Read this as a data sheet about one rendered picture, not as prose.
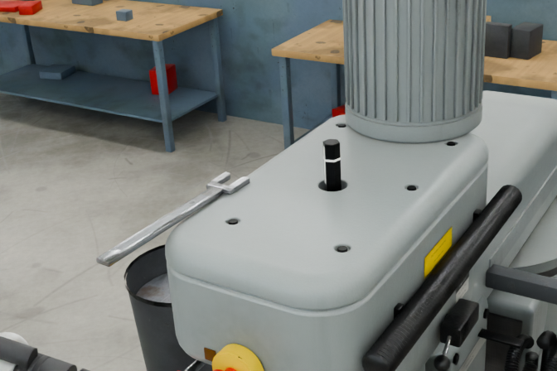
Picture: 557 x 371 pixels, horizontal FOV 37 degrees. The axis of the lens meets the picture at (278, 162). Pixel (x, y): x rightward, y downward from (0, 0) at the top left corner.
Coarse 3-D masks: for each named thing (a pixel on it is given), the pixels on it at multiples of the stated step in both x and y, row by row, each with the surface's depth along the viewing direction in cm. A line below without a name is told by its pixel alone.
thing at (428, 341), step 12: (468, 276) 121; (468, 288) 122; (456, 300) 118; (468, 300) 123; (444, 312) 115; (432, 324) 111; (420, 336) 108; (432, 336) 112; (420, 348) 108; (432, 348) 113; (408, 360) 105; (420, 360) 109
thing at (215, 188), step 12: (216, 180) 107; (228, 180) 109; (240, 180) 107; (204, 192) 104; (216, 192) 104; (228, 192) 105; (192, 204) 101; (204, 204) 102; (168, 216) 99; (180, 216) 99; (144, 228) 97; (156, 228) 96; (168, 228) 97; (132, 240) 94; (144, 240) 94; (108, 252) 92; (120, 252) 92; (132, 252) 93; (108, 264) 90
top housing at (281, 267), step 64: (320, 128) 123; (256, 192) 105; (320, 192) 104; (384, 192) 103; (448, 192) 105; (192, 256) 93; (256, 256) 91; (320, 256) 90; (384, 256) 91; (192, 320) 96; (256, 320) 90; (320, 320) 86; (384, 320) 93
